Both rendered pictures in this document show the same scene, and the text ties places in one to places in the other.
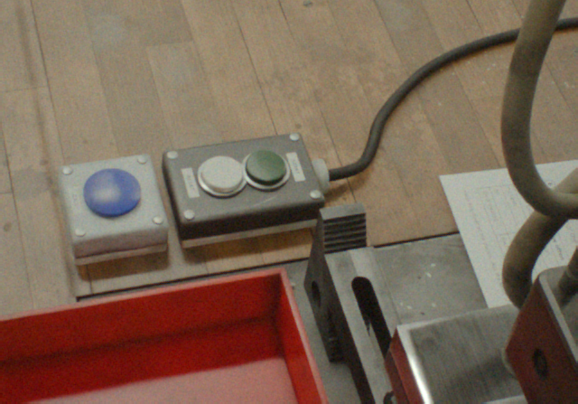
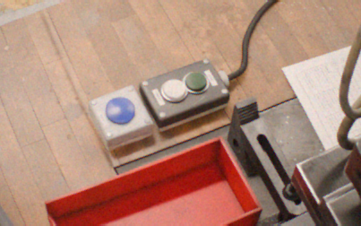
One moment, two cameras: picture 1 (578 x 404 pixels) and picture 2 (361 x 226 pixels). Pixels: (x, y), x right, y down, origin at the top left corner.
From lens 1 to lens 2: 0.41 m
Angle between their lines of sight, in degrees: 7
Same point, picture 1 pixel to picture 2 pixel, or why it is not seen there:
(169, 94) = (131, 47)
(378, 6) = not seen: outside the picture
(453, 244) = (295, 103)
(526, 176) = (348, 110)
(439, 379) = (316, 182)
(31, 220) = (79, 131)
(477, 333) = (327, 160)
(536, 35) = (349, 72)
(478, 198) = (302, 77)
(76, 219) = (106, 127)
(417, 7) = not seen: outside the picture
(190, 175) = (157, 93)
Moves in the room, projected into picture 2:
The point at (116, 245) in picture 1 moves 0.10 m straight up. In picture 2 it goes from (128, 137) to (130, 95)
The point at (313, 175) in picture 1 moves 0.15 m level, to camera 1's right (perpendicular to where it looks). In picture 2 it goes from (221, 81) to (322, 82)
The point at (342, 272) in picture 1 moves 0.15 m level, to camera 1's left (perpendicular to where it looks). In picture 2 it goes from (251, 134) to (132, 134)
